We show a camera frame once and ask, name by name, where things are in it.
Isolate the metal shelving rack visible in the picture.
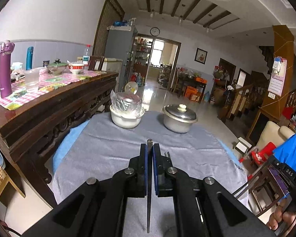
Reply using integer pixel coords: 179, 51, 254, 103
133, 37, 153, 79

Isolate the dark wooden table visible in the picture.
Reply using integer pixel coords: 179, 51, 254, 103
176, 75, 208, 99

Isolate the dark chopstick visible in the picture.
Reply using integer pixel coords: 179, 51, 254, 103
147, 139, 153, 233
233, 163, 272, 198

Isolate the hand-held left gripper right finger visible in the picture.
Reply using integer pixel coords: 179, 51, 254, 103
152, 143, 278, 237

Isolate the wooden staircase railing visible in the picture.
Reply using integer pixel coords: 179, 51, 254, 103
217, 84, 264, 124

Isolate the pink checkered table runner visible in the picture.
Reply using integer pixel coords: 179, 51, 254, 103
0, 69, 106, 110

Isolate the carved wooden sideboard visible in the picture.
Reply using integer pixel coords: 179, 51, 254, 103
0, 70, 120, 208

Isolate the aluminium pot lid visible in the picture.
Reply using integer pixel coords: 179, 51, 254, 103
162, 104, 198, 123

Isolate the framed picture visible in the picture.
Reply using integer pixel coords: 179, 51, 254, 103
194, 48, 208, 65

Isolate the dark wooden chair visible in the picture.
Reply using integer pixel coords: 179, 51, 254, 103
248, 160, 294, 215

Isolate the red patterned bowl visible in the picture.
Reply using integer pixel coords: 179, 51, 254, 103
68, 63, 85, 74

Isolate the red plastic chair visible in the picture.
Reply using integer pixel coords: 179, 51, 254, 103
239, 142, 277, 181

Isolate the beige armchair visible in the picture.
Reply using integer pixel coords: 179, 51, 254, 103
255, 121, 296, 151

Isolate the white bowl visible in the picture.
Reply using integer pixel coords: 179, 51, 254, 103
110, 104, 146, 129

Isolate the grey refrigerator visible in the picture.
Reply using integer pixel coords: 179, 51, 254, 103
105, 26, 139, 92

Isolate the person's right hand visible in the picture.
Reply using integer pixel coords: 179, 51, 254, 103
266, 197, 296, 230

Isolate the small white stool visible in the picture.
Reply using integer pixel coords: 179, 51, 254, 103
233, 136, 251, 156

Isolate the orange cardboard box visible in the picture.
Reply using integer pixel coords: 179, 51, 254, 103
184, 86, 203, 102

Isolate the wall calendar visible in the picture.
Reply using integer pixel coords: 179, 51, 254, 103
268, 57, 287, 97

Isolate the blue cloth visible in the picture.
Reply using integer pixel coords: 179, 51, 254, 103
273, 131, 296, 178

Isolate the small electric fan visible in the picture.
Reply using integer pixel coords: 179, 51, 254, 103
125, 81, 139, 95

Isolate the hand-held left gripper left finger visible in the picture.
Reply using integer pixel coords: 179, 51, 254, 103
22, 143, 148, 237

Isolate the wooden chair back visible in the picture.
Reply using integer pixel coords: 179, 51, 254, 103
88, 55, 105, 71

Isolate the clear plastic container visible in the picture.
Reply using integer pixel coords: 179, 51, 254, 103
23, 68, 41, 92

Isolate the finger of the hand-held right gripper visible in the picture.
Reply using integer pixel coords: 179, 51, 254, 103
268, 155, 286, 173

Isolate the brown curtain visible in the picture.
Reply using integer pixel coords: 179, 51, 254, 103
92, 0, 125, 57

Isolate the purple thermos bottle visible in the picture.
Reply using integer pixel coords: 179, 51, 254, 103
0, 40, 16, 99

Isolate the aluminium pot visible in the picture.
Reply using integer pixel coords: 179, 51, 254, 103
163, 115, 197, 134

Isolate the glass-lidded bowl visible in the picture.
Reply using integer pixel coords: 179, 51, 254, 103
47, 59, 67, 75

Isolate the red-capped water bottle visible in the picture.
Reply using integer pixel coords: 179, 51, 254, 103
82, 44, 92, 63

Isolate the blue table cover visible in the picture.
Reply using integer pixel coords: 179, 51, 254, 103
52, 122, 240, 173

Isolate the wooden pillar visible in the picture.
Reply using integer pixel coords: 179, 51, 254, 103
260, 25, 295, 119

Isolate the teal thermos bottle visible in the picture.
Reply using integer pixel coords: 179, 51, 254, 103
26, 46, 34, 71

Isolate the grey tablecloth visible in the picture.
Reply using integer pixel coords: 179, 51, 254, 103
52, 111, 249, 237

